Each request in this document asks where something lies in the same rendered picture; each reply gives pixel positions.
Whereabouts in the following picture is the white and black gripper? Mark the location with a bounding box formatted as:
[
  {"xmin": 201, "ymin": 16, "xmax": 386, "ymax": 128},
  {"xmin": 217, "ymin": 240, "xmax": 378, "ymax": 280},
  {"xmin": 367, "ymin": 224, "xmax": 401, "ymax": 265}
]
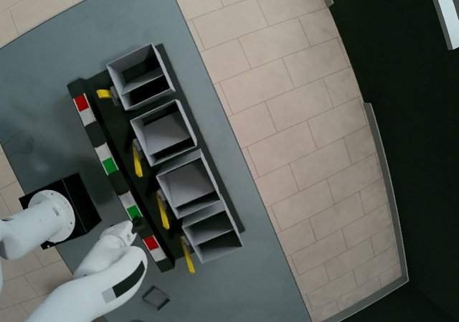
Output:
[{"xmin": 99, "ymin": 215, "xmax": 145, "ymax": 247}]

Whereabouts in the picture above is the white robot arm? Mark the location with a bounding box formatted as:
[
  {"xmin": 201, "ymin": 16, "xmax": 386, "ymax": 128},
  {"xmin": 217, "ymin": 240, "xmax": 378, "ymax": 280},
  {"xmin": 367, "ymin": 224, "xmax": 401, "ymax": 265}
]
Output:
[{"xmin": 0, "ymin": 190, "xmax": 147, "ymax": 322}]

